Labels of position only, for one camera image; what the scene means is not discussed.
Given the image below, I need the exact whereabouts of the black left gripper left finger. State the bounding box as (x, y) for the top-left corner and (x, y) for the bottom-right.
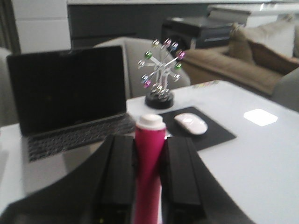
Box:
(0, 135), (135, 224)

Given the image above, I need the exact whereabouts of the grey open laptop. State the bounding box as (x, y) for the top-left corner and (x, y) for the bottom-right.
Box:
(6, 45), (137, 162)

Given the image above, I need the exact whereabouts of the brown sofa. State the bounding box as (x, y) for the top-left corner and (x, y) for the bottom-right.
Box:
(183, 14), (299, 96)

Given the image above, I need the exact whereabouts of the grey armchair right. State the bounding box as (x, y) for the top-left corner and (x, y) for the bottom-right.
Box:
(95, 37), (191, 99)

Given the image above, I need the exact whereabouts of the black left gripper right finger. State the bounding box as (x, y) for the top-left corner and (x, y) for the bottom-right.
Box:
(160, 137), (253, 224)

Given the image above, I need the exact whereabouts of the pink marker pen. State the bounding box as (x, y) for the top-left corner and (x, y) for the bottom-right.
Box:
(134, 114), (166, 224)

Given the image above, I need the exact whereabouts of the ferris wheel desk ornament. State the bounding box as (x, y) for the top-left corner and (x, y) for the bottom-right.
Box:
(138, 38), (185, 109)

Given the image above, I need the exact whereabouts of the black mouse pad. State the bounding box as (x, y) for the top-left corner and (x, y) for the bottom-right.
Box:
(160, 107), (236, 151)

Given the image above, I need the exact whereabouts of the black printer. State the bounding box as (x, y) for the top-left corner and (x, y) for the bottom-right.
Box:
(161, 16), (233, 49)

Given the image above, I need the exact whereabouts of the white computer mouse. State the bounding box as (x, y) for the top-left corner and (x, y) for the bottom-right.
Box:
(174, 112), (208, 135)

